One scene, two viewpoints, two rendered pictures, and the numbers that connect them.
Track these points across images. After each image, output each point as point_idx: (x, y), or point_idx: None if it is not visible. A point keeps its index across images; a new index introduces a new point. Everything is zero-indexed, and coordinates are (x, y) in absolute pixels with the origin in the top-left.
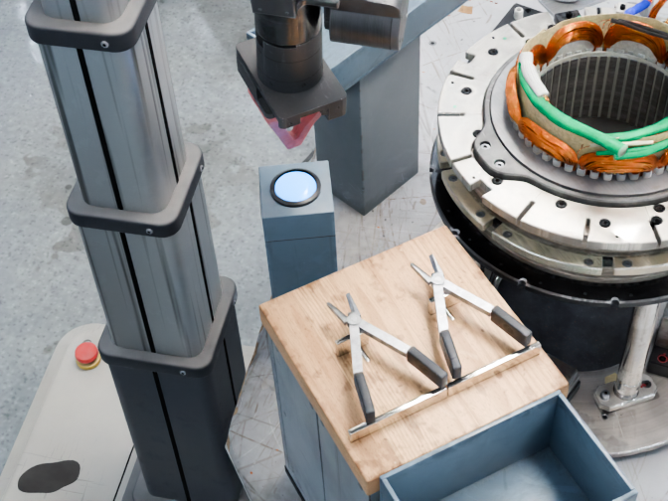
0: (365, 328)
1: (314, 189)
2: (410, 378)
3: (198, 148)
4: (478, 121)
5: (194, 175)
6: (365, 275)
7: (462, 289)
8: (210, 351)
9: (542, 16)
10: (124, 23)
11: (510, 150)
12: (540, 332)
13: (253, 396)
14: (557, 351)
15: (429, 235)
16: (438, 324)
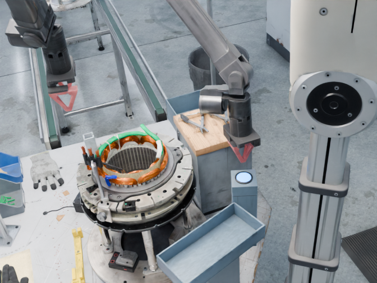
0: (223, 117)
1: (237, 176)
2: (212, 117)
3: (289, 255)
4: (178, 165)
5: (289, 243)
6: (221, 138)
7: (195, 124)
8: (286, 281)
9: (139, 205)
10: (306, 159)
11: (170, 152)
12: (162, 235)
13: (263, 220)
14: (159, 228)
15: (201, 147)
16: (203, 117)
